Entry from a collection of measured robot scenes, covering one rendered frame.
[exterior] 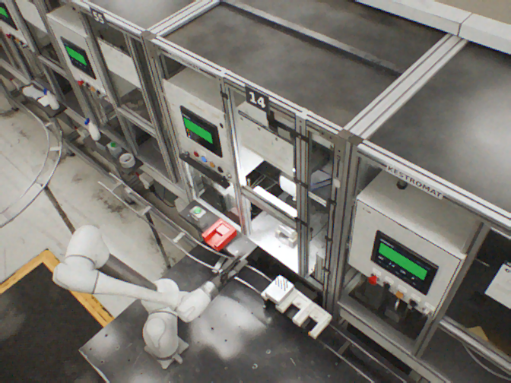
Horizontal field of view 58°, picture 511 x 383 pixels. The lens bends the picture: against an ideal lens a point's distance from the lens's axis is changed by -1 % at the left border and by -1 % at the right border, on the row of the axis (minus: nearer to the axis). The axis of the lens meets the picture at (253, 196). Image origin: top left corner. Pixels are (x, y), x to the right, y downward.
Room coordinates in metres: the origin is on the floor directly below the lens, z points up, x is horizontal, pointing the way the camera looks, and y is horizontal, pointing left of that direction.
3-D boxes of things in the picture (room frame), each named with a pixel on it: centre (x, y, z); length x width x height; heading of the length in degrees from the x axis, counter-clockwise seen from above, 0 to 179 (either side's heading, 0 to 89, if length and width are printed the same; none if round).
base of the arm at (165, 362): (1.04, 0.56, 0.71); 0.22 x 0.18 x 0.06; 42
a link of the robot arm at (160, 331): (1.06, 0.57, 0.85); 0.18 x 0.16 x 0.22; 175
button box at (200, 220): (1.71, 0.33, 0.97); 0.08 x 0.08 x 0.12; 42
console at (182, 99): (1.80, 0.14, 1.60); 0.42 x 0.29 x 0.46; 42
